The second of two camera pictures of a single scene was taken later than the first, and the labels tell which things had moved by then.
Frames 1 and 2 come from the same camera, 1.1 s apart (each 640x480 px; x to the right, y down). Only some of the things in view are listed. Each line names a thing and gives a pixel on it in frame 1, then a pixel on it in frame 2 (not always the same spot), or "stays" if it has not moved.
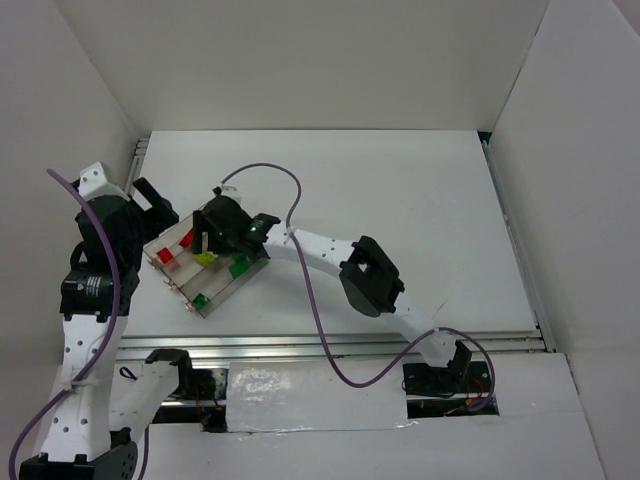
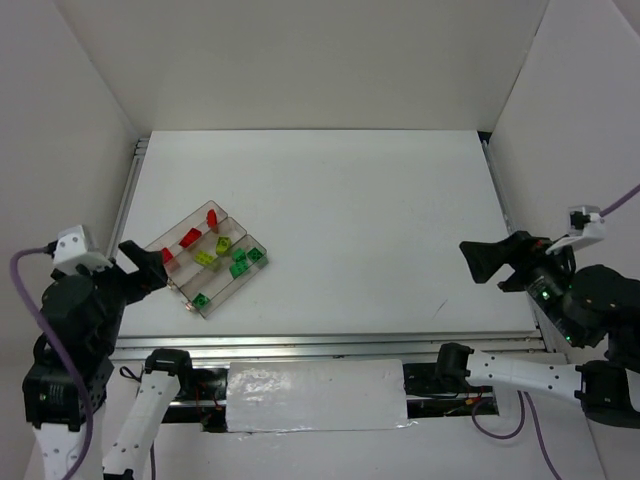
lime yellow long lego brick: [206, 258] stays
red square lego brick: [165, 255] stays
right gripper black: [201, 228] -> [516, 259]
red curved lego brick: [187, 239] stays
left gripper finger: [147, 190] -> [149, 264]
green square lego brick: [238, 267] stays
